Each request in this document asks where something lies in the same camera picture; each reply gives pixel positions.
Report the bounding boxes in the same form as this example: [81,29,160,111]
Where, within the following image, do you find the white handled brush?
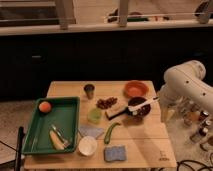
[128,97,159,112]

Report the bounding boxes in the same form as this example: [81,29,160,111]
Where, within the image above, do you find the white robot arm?
[158,60,213,122]

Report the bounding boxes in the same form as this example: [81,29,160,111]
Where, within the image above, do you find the metal cup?
[84,84,95,99]

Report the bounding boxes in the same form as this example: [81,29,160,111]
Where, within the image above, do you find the bunch of red grapes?
[96,97,117,109]

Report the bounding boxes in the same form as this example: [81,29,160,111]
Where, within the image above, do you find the orange bowl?
[123,80,149,97]

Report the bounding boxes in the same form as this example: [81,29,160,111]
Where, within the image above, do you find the green plastic cup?
[87,108,102,124]

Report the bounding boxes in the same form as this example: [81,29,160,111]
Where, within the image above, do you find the dark brown bowl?
[127,96,152,118]

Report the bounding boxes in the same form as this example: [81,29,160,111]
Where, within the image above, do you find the green plastic tray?
[22,97,80,155]

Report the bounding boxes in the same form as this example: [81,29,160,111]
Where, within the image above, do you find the grey blue cloth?
[78,125,104,139]

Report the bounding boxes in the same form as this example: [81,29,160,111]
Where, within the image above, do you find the green chili pepper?
[104,122,121,144]

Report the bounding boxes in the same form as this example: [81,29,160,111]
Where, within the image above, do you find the orange fruit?
[39,101,51,113]

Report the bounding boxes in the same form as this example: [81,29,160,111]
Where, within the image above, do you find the blue sponge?
[104,146,127,162]

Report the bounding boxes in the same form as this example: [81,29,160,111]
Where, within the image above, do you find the black handled scrub brush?
[105,105,126,120]

